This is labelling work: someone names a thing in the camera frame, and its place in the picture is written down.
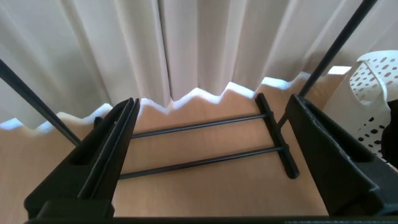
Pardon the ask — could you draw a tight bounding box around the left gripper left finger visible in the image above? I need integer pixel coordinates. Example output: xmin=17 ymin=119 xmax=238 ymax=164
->
xmin=24 ymin=98 xmax=141 ymax=218

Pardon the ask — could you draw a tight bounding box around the white laundry basket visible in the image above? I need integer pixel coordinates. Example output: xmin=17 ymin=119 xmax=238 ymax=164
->
xmin=323 ymin=50 xmax=398 ymax=170

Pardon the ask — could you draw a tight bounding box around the black clothes rack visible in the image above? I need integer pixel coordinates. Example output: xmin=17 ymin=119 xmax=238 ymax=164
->
xmin=0 ymin=0 xmax=379 ymax=180

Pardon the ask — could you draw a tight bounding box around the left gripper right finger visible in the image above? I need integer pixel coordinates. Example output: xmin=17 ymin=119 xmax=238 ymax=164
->
xmin=285 ymin=94 xmax=398 ymax=217

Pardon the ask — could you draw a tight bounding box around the beige curtain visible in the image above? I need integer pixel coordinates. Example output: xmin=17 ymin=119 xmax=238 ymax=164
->
xmin=0 ymin=0 xmax=398 ymax=130

